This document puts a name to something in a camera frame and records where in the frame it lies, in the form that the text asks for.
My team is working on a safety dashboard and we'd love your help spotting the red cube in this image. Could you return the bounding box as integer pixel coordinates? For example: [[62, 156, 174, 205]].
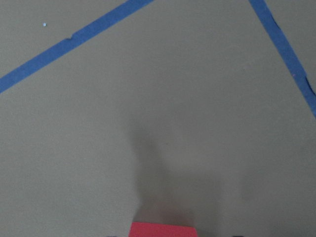
[[128, 222, 198, 237]]

